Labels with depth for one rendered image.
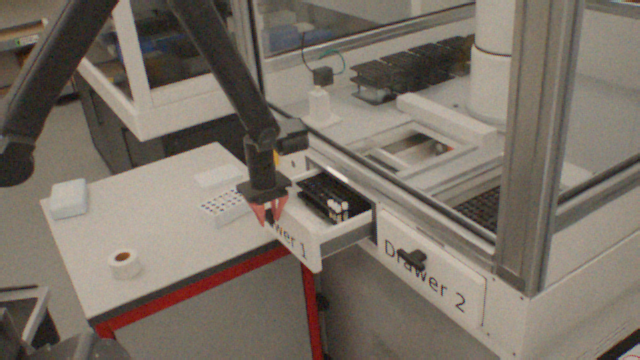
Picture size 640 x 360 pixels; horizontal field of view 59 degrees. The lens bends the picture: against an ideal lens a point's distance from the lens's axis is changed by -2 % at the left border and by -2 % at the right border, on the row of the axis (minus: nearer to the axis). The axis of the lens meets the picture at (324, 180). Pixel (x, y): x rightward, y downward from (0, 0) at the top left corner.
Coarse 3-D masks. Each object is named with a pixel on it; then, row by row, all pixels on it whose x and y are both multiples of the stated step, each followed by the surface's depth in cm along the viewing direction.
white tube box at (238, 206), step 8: (224, 192) 157; (232, 192) 157; (208, 200) 154; (216, 200) 154; (224, 200) 153; (232, 200) 153; (240, 200) 153; (200, 208) 151; (208, 208) 151; (216, 208) 151; (224, 208) 150; (232, 208) 150; (240, 208) 152; (248, 208) 154; (200, 216) 153; (208, 216) 149; (216, 216) 147; (224, 216) 149; (232, 216) 151; (216, 224) 148; (224, 224) 150
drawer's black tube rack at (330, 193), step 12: (312, 180) 138; (324, 180) 139; (336, 180) 143; (300, 192) 140; (324, 192) 133; (336, 192) 133; (348, 192) 132; (312, 204) 135; (348, 204) 128; (360, 204) 128; (324, 216) 131; (348, 216) 129
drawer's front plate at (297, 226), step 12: (264, 204) 132; (276, 204) 126; (288, 216) 122; (300, 216) 120; (288, 228) 125; (300, 228) 119; (312, 228) 116; (288, 240) 127; (300, 240) 121; (312, 240) 116; (300, 252) 124; (312, 252) 118; (312, 264) 120
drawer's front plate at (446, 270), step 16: (384, 224) 118; (400, 224) 115; (384, 240) 121; (400, 240) 115; (416, 240) 110; (384, 256) 123; (432, 256) 107; (448, 256) 105; (432, 272) 109; (448, 272) 105; (464, 272) 101; (448, 288) 106; (464, 288) 102; (480, 288) 99; (448, 304) 108; (464, 304) 104; (480, 304) 101; (464, 320) 105; (480, 320) 103
